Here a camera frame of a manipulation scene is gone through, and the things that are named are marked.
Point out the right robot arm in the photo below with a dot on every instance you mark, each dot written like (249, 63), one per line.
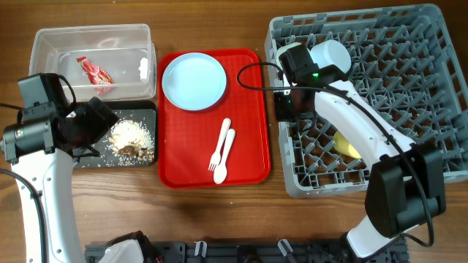
(406, 186)

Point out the red serving tray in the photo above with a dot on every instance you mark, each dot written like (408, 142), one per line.
(187, 139)

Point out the red snack wrapper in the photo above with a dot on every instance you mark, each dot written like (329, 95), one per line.
(97, 76)

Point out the grey dishwasher rack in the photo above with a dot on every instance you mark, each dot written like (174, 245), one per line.
(403, 64)

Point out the mint green bowl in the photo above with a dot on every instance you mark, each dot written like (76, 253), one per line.
(282, 50)

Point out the light blue plate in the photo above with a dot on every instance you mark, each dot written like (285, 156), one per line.
(194, 81)

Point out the white napkin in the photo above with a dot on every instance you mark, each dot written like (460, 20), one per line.
(143, 69)

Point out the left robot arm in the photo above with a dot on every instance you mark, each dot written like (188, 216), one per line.
(51, 136)

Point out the light blue small bowl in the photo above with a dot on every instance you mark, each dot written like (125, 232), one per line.
(331, 52)

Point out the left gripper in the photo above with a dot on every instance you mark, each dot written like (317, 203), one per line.
(99, 126)

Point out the white plastic fork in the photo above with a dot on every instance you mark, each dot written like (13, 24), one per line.
(216, 156)

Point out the white plastic spoon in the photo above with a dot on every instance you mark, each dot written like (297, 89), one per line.
(220, 172)

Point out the food scraps and rice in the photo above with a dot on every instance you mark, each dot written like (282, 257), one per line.
(127, 144)

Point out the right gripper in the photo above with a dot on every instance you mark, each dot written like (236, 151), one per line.
(281, 113)

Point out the clear plastic bin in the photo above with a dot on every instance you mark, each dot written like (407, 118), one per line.
(118, 49)

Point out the black plastic tray bin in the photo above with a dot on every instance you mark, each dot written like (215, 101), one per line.
(143, 110)

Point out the yellow plastic cup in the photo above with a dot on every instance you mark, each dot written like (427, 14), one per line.
(343, 146)

